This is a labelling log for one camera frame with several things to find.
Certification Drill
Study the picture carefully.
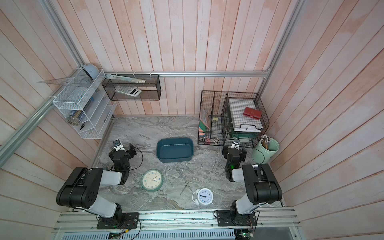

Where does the teal plastic storage box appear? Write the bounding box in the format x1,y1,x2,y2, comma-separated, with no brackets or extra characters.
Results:
156,137,194,163

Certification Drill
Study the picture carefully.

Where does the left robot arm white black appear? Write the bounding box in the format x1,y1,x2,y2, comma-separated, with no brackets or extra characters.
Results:
56,140,137,229

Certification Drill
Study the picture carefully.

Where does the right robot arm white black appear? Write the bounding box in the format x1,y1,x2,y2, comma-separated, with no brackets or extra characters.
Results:
222,140,283,225

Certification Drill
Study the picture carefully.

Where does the mint green pen cup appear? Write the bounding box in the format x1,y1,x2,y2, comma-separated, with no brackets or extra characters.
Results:
252,135,280,164

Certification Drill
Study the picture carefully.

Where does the white paper stack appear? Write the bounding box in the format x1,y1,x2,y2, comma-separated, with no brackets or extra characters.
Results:
229,99,263,133

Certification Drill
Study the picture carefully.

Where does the red wallet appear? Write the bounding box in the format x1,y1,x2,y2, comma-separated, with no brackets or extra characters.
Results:
243,107,262,120

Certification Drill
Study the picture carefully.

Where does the white alarm clock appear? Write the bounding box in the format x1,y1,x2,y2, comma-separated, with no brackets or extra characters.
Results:
192,188,214,206

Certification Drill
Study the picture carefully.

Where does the white calculator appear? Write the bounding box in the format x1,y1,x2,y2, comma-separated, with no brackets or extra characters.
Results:
116,87,142,97

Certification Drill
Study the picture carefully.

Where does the clear triangle ruler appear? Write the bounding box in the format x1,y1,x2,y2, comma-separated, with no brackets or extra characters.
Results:
38,76,92,88

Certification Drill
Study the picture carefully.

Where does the blue grey round speaker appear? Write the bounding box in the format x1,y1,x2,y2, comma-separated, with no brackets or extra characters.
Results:
82,64,100,80

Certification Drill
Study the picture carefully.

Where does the green round wall clock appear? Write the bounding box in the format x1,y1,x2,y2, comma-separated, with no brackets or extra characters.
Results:
141,169,164,192

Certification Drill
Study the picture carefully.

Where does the black wire desk organizer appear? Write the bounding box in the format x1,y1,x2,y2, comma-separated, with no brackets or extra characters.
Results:
198,90,270,148

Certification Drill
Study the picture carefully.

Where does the white wire wall shelf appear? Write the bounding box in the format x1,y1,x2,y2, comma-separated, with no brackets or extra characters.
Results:
53,69,117,140

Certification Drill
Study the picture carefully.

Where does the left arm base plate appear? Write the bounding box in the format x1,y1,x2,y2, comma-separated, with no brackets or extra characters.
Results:
96,213,140,230

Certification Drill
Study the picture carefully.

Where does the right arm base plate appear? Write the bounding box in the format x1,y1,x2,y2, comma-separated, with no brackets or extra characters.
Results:
214,210,258,227

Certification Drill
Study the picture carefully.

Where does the black wire wall basket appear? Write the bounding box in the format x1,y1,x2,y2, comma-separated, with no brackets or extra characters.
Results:
102,74,162,101

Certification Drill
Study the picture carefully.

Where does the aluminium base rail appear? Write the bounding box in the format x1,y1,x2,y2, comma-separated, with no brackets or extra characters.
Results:
53,208,301,233

